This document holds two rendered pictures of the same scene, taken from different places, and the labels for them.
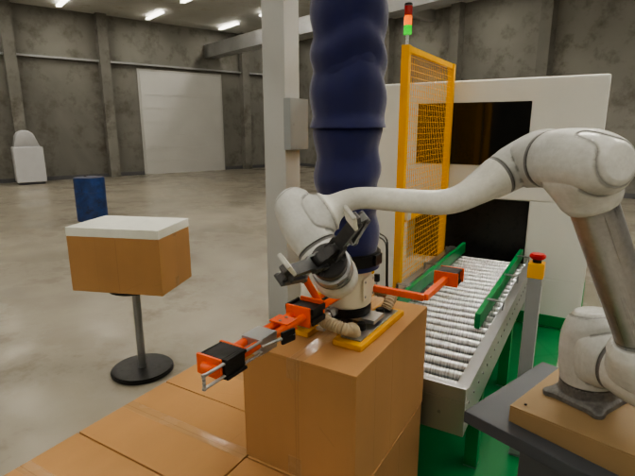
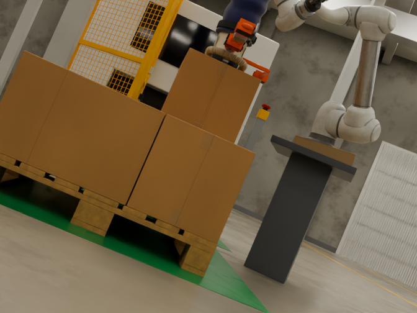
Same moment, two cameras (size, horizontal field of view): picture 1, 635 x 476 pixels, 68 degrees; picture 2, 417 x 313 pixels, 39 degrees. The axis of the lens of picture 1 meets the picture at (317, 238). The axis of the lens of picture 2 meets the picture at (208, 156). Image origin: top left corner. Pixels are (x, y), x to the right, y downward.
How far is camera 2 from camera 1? 2.45 m
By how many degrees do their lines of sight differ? 40
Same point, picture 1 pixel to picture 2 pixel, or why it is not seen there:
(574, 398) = (319, 140)
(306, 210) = not seen: outside the picture
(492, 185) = (343, 16)
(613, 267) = (372, 66)
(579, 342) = (331, 111)
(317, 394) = (233, 86)
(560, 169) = (375, 16)
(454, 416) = not seen: hidden behind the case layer
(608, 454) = (339, 154)
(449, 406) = not seen: hidden behind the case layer
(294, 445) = (201, 115)
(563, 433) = (320, 146)
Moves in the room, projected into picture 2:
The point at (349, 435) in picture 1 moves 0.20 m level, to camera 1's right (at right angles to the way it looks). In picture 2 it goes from (243, 112) to (269, 127)
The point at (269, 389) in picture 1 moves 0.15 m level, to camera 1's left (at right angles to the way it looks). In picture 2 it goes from (198, 79) to (176, 66)
